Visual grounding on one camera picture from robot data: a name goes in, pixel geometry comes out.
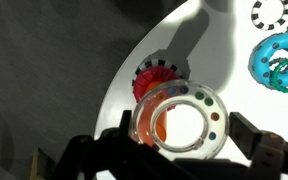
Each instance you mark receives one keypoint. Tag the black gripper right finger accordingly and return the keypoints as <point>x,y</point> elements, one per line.
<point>244,134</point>

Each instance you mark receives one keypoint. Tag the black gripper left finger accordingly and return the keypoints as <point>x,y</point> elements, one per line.
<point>124,124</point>

